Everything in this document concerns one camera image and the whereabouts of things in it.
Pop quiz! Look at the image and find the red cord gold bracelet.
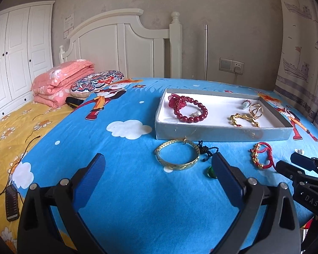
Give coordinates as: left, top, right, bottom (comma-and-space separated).
249, 141, 276, 170

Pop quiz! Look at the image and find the gold bamboo link bracelet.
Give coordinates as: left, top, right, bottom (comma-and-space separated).
229, 112, 261, 128

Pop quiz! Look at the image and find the green jade pendant black cord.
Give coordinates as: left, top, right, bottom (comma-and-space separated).
196, 140, 219, 179

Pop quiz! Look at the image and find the gold bangle bracelet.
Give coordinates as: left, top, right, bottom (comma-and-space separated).
154, 138, 201, 171

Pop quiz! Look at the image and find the white pearl pendant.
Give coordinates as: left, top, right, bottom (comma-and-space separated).
191, 111, 202, 117

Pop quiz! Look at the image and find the grey white jewelry tray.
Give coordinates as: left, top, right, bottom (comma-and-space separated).
154, 88, 293, 142

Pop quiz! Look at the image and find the black remote control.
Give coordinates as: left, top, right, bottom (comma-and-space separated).
5, 185, 20, 222

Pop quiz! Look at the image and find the ship print curtain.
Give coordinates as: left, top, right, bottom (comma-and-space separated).
275, 0, 318, 127

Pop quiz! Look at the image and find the yellow daisy bed sheet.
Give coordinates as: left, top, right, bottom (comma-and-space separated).
0, 102, 72, 253

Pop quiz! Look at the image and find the blue cartoon bed sheet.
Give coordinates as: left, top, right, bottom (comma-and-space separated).
12, 79, 318, 253

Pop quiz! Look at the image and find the black folding fan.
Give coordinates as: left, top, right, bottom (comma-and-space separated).
65, 96, 84, 109

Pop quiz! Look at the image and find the red flower hair ornament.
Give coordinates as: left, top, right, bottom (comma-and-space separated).
168, 93, 187, 111

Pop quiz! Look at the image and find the folded pink quilt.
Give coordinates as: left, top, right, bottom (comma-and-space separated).
31, 59, 94, 108

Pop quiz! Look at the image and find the patterned round pillow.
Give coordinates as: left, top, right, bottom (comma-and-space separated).
69, 70, 124, 98

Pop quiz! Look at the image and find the silver metal pole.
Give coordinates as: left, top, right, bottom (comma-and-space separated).
204, 24, 208, 80

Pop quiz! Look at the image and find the white wardrobe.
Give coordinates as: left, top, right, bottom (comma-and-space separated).
0, 1, 54, 120

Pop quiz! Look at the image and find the white wooden headboard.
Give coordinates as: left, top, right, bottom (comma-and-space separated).
59, 8, 183, 79

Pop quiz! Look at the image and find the gold openwork ring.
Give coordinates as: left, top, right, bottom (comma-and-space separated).
248, 103, 264, 118

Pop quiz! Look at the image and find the black thin cord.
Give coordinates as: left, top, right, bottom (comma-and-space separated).
0, 135, 42, 199

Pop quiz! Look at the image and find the white plug and cable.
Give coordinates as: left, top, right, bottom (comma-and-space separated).
232, 65, 243, 86

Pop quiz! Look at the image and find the dark red bead bracelet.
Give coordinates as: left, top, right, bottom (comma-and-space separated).
174, 95, 209, 123

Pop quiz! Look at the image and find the grey wall socket panel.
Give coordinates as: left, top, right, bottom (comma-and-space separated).
219, 58, 245, 75

